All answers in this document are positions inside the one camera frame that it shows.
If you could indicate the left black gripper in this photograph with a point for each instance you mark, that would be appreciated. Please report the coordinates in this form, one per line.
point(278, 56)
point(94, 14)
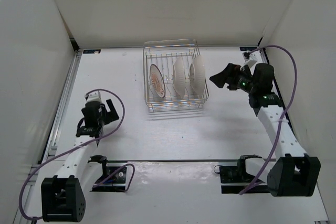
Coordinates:
point(111, 115)

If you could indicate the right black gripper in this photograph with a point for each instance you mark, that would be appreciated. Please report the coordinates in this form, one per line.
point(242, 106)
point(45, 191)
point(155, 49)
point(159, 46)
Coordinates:
point(229, 75)

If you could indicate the flower patterned plate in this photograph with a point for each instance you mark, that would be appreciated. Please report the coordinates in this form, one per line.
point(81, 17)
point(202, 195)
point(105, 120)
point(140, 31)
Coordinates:
point(197, 75)

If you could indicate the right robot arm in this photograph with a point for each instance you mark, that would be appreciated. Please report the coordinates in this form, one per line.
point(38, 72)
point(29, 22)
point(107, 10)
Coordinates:
point(288, 170)

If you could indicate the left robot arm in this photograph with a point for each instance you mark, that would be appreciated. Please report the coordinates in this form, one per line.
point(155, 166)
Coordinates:
point(62, 195)

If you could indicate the right table label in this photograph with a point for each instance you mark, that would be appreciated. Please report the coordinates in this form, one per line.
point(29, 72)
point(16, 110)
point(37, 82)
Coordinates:
point(247, 48)

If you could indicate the table label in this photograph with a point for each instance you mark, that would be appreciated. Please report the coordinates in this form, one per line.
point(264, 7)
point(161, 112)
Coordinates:
point(91, 51)
point(247, 48)

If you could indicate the white middle plate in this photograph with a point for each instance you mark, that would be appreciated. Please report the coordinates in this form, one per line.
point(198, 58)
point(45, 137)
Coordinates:
point(179, 77)

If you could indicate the orange patterned plate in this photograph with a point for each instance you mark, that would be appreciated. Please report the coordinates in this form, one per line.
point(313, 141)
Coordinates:
point(157, 81)

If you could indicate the left table label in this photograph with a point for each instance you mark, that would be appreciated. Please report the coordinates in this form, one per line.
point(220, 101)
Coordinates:
point(91, 51)

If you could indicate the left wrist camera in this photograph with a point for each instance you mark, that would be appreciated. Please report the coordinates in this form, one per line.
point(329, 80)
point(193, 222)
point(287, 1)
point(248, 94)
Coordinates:
point(94, 96)

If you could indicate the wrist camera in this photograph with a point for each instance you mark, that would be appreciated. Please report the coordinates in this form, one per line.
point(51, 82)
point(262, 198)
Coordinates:
point(250, 59)
point(94, 96)

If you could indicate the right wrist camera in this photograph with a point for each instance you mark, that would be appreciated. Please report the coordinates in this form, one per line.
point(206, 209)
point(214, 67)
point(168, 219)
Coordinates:
point(250, 59)

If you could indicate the chrome wire dish rack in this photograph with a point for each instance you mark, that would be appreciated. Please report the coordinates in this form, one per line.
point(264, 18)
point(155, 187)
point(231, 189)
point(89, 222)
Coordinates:
point(169, 74)

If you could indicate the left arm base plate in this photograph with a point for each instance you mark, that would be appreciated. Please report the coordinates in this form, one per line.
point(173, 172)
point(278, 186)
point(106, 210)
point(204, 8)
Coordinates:
point(112, 180)

